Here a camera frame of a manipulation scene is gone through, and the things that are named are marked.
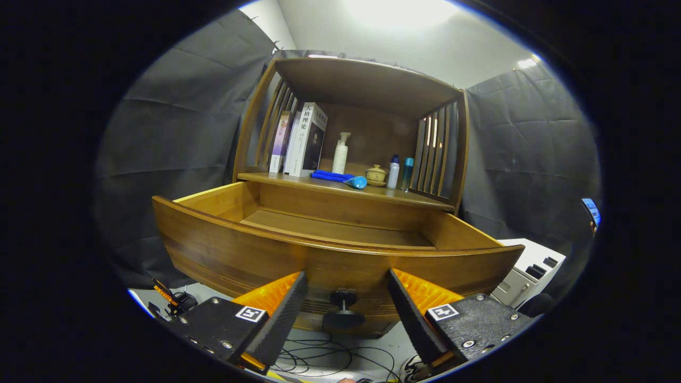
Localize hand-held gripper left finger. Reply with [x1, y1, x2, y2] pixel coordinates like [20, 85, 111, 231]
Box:
[160, 270, 308, 374]

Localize blue folded cloth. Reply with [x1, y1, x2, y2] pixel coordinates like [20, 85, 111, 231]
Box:
[311, 170, 356, 183]

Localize wooden drawer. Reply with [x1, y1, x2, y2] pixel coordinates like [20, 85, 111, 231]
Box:
[152, 181, 525, 330]

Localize blue screen device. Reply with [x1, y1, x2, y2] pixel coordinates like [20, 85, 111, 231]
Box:
[581, 198, 602, 235]

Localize black floor cables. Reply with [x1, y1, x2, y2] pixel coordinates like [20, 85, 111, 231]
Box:
[271, 332, 410, 383]

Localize thin purple book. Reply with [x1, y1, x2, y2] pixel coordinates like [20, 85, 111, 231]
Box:
[269, 111, 292, 174]

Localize dark rounded object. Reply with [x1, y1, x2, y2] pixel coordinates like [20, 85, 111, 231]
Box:
[519, 293, 555, 319]

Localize large ceiling light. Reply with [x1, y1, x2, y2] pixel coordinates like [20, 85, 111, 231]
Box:
[340, 0, 461, 30]

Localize white pump bottle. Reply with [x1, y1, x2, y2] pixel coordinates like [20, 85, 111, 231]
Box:
[332, 132, 352, 174]

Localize white box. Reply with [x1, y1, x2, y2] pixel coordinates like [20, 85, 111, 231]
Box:
[489, 238, 566, 310]

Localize wooden countertop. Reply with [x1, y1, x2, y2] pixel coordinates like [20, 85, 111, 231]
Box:
[237, 171, 455, 212]

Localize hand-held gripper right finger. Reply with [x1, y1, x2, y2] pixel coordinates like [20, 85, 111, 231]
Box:
[387, 269, 534, 376]

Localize orange black tool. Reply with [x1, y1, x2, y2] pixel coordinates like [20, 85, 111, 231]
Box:
[152, 278, 198, 319]

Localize wooden cabinet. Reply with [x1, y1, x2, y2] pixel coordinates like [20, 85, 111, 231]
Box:
[232, 56, 470, 339]

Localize thick white book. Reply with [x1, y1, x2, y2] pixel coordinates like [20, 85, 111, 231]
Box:
[284, 102, 328, 178]

